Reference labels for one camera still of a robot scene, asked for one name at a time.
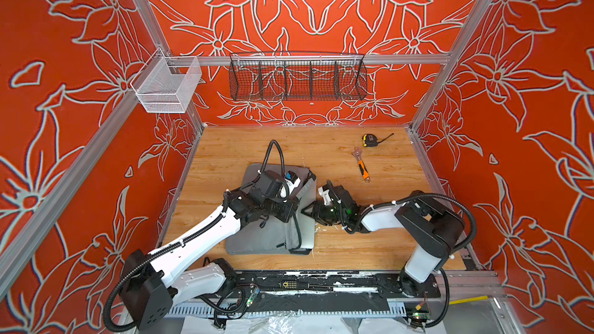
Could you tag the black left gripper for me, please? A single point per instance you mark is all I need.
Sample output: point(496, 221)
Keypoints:
point(291, 207)

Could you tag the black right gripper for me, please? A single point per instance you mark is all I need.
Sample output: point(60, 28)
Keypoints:
point(319, 207)

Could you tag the grey zippered laptop bag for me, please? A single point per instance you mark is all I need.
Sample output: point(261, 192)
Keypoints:
point(296, 237)

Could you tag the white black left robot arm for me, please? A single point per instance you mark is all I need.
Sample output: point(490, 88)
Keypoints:
point(151, 284)

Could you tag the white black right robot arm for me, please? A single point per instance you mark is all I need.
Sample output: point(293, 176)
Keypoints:
point(439, 224)

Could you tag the yellow black tape measure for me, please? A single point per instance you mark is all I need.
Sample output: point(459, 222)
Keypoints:
point(371, 140)

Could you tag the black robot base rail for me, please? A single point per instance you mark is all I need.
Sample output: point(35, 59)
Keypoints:
point(384, 284)

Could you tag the black wire wall basket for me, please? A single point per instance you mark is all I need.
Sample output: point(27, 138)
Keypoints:
point(279, 76)

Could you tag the white wire mesh basket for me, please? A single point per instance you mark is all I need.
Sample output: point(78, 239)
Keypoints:
point(166, 85)

